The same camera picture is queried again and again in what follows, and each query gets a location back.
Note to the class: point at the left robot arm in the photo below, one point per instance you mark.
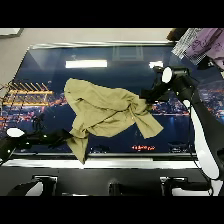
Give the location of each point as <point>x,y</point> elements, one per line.
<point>15,132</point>

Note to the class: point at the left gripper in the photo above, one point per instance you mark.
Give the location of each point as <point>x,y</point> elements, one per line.
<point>59,136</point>

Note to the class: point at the pale clothes hanger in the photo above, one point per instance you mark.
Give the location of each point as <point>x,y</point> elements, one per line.
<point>6,89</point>

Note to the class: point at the khaki shirt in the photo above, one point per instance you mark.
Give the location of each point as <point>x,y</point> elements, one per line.
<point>106,113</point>

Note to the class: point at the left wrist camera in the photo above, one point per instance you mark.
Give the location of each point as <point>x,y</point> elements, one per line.
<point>39,122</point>

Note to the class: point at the checked shirt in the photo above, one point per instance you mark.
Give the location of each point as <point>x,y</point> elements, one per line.
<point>183,46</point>

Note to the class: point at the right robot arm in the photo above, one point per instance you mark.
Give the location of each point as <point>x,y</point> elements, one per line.
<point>213,126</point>

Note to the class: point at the purple garment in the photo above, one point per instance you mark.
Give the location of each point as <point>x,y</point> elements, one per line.
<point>206,43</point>

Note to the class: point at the black garment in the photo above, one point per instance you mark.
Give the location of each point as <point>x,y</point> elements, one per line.
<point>176,34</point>

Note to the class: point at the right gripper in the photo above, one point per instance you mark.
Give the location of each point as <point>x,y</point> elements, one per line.
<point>154,94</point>

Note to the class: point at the silver frame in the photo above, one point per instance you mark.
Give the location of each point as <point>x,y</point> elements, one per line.
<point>100,163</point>

